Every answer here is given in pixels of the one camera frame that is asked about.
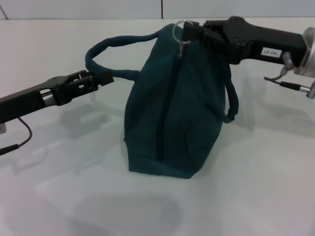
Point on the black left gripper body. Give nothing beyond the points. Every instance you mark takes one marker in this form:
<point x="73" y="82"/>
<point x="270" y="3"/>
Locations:
<point x="27" y="98"/>

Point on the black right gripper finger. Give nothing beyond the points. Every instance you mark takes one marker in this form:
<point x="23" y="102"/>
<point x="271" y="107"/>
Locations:
<point x="197" y="33"/>
<point x="214" y="25"/>

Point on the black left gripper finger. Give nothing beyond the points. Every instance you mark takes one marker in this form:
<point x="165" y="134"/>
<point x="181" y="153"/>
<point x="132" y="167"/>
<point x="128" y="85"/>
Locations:
<point x="78" y="75"/>
<point x="96" y="81"/>

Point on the dark teal insulated lunch bag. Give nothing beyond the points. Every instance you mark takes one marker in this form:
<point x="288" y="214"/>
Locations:
<point x="172" y="118"/>

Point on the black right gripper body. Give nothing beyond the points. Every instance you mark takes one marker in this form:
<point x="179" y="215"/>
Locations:
<point x="261" y="41"/>

